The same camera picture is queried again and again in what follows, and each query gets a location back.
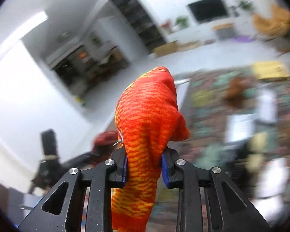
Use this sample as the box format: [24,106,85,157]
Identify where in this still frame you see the red patterned fabric pouch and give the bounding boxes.
[91,130,118,156]

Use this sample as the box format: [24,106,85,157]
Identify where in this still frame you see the white cloth bundle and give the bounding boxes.
[252,158,290,224]

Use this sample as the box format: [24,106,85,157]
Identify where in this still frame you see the cream cloth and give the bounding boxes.
[245,131,268,173]

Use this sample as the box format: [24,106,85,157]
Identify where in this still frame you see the orange fish plush toy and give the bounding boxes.
[111,67,177,231]

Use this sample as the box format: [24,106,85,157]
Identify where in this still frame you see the white wet wipes pack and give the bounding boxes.
[224,114,255,143]

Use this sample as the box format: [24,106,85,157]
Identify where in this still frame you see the patterned woven tablecloth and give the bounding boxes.
[147,67,290,231]

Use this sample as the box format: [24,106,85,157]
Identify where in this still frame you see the clear plastic packet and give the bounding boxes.
[256,86,278,125]

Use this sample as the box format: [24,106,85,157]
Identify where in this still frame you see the brown star pillow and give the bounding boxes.
[223,76,252,109]

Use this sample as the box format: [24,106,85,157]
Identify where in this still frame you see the round beige floor cushion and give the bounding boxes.
[178,41,202,52]

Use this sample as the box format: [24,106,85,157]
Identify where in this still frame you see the purple floor mat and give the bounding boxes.
[234,35,255,44]

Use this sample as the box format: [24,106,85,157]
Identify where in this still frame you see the potted plant left green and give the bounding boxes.
[175,16,189,29]

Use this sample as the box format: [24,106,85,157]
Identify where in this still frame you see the small wooden side table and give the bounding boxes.
[212,23,237,40]

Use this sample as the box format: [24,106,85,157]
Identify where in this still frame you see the white TV cabinet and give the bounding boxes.
[165,16,256,44]

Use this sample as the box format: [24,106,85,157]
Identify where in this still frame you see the black glass display cabinet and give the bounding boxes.
[111,0,165,52]

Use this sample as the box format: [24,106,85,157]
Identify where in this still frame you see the yellow rocking lounge chair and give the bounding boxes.
[252,4,290,38]

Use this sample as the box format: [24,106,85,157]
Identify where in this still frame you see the black television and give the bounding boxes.
[188,0,230,24]

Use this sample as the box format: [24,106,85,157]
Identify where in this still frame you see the potted plant right large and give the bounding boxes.
[237,0,255,14]

